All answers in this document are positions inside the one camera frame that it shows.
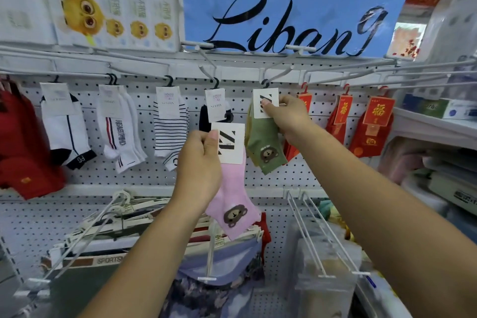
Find white pack with red flowers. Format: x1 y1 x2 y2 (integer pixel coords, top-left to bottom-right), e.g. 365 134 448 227
387 23 427 60

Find white wrapped packets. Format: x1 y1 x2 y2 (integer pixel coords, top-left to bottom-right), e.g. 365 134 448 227
402 156 477 242

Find stack of white-carded packets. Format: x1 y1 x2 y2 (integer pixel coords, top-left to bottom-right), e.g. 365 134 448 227
40 195 264 266

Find person's left forearm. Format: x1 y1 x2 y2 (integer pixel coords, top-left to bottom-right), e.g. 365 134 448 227
79 198 214 318

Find white shelf board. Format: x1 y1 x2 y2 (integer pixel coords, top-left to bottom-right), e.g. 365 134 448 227
391 107 477 151

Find person's left hand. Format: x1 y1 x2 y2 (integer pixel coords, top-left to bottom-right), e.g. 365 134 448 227
169 130 223 211

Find white peg hook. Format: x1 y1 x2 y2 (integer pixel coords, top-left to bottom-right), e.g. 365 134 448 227
301 191 371 277
285 190 337 279
20 190 132 292
180 41 221 84
197 217 218 283
260 44 317 86

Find pink bear sock pair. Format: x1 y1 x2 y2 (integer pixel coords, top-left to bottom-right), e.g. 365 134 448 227
205 123 262 241

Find clear plastic packets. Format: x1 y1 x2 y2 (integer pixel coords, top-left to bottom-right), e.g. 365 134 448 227
290 217 363 318

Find blue box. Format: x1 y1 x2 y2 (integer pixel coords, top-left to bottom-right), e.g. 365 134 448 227
402 93 424 112

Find white wire shelf rack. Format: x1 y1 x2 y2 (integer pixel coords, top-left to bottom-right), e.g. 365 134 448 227
0 43 477 90

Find clear wrapped white pack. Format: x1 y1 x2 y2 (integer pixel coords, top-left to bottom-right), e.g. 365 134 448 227
417 0 477 81

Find white socks with red-blue stripe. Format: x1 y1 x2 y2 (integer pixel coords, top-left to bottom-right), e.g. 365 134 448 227
97 84 148 174

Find person's right hand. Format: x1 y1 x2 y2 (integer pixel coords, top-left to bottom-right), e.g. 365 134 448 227
261 94 314 145

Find red hanging item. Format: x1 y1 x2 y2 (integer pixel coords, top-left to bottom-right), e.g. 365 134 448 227
256 212 272 266

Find white and black sock pair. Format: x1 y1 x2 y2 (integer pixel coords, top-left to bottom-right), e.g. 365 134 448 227
40 82 97 171

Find white tissue pack yellow cartoon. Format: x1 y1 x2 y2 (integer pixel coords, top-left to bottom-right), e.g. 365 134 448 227
37 0 184 53

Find white box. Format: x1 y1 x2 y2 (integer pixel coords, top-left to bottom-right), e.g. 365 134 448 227
443 99 477 121

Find green box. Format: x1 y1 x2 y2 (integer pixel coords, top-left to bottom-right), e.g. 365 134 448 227
420 98 452 119

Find blue floral garment pack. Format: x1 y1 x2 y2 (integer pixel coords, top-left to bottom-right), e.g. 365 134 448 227
159 235 266 318

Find person's right forearm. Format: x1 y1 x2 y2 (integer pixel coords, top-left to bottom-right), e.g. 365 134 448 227
294 122 477 318

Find green sports sock packet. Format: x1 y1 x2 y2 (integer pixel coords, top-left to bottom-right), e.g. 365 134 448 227
48 254 129 318

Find red socks bundle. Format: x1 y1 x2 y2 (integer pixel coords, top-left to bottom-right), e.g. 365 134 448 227
0 79 67 201

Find red socks with red card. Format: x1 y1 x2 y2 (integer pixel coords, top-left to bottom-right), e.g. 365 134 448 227
325 86 353 145
349 87 396 158

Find plain white tissue pack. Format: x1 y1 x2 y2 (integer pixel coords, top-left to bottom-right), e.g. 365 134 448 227
0 0 57 45

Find green bear sock pair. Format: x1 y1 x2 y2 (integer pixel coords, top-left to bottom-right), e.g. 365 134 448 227
245 88 288 175

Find black-white striped sock pair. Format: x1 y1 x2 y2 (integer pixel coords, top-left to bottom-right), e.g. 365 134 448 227
153 86 189 172

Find white pegboard panel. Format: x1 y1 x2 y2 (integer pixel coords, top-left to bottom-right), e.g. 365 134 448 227
0 76 396 318

